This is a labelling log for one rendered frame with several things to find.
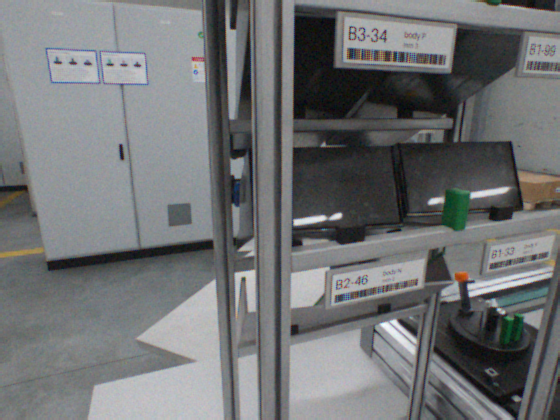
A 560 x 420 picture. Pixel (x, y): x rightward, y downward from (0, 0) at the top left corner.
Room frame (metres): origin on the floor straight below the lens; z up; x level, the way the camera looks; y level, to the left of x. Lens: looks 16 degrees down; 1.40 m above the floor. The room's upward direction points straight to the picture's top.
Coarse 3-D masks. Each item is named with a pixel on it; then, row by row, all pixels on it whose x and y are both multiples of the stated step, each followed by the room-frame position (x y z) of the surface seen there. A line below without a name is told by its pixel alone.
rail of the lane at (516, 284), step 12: (516, 276) 0.86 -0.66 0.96; (528, 276) 0.86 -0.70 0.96; (540, 276) 0.86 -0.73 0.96; (456, 288) 0.79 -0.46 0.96; (468, 288) 0.79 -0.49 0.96; (480, 288) 0.80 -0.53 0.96; (492, 288) 0.79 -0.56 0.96; (504, 288) 0.80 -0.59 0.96; (516, 288) 0.81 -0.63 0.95; (528, 288) 0.83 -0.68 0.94; (540, 288) 0.85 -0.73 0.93; (444, 300) 0.72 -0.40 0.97; (456, 300) 0.74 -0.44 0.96; (360, 336) 0.70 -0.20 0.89; (372, 336) 0.66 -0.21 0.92; (372, 348) 0.66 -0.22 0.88
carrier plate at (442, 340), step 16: (448, 304) 0.70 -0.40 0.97; (480, 304) 0.70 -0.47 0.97; (400, 320) 0.65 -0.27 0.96; (416, 320) 0.64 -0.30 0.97; (448, 320) 0.64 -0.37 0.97; (448, 336) 0.59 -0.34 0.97; (448, 352) 0.54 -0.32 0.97; (464, 352) 0.54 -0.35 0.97; (464, 368) 0.50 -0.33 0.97; (480, 368) 0.50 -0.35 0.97; (496, 368) 0.50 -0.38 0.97; (512, 368) 0.50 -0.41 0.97; (528, 368) 0.50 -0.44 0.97; (480, 384) 0.46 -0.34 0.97; (496, 384) 0.46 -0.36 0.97; (512, 384) 0.46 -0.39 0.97; (496, 400) 0.44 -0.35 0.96
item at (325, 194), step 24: (312, 168) 0.29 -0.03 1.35; (336, 168) 0.29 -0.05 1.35; (360, 168) 0.30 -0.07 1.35; (384, 168) 0.30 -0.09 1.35; (240, 192) 0.39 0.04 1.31; (312, 192) 0.28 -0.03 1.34; (336, 192) 0.28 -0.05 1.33; (360, 192) 0.29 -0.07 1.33; (384, 192) 0.29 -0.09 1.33; (240, 216) 0.40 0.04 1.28; (312, 216) 0.27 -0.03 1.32; (336, 216) 0.28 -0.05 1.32; (360, 216) 0.28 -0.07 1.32; (384, 216) 0.28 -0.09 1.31; (240, 240) 0.41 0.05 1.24; (312, 240) 0.37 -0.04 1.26
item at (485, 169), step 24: (408, 144) 0.34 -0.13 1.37; (432, 144) 0.35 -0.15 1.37; (456, 144) 0.35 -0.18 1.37; (480, 144) 0.35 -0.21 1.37; (504, 144) 0.36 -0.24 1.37; (408, 168) 0.33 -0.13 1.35; (432, 168) 0.33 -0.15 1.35; (456, 168) 0.34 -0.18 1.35; (480, 168) 0.34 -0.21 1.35; (504, 168) 0.35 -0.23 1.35; (408, 192) 0.32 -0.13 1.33; (432, 192) 0.32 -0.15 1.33; (480, 192) 0.33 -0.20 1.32; (504, 192) 0.34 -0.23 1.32; (408, 216) 0.31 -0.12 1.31; (432, 216) 0.32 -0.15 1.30; (480, 216) 0.36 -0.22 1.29
